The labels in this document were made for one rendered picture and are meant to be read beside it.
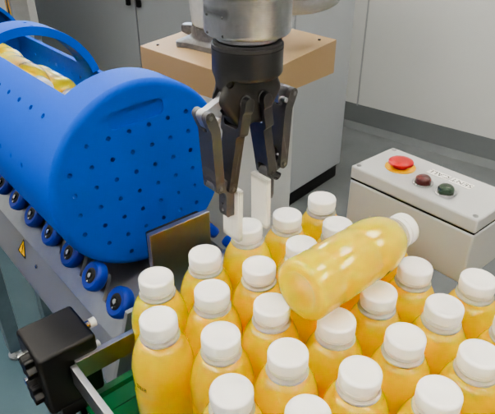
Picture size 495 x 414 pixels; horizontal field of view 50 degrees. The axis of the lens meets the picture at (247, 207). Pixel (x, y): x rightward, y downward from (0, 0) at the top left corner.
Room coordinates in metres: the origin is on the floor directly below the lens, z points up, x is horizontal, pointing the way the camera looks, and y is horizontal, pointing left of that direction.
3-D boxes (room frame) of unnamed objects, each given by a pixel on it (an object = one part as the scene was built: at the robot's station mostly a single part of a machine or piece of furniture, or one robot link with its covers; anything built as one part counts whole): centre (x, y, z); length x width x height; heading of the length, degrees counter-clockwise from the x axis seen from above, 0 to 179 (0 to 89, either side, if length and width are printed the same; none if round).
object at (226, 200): (0.53, 0.03, 1.14); 0.03 x 0.01 x 0.05; 130
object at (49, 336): (0.46, 0.22, 0.95); 0.10 x 0.07 x 0.10; 130
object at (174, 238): (0.63, 0.10, 0.99); 0.10 x 0.02 x 0.12; 130
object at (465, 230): (0.66, -0.26, 1.05); 0.20 x 0.10 x 0.10; 40
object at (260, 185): (0.57, -0.02, 1.12); 0.03 x 0.01 x 0.07; 40
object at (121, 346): (0.57, 0.05, 0.96); 0.40 x 0.01 x 0.03; 130
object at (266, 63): (0.56, 0.00, 1.27); 0.08 x 0.07 x 0.09; 130
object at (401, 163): (0.70, -0.22, 1.11); 0.04 x 0.04 x 0.01
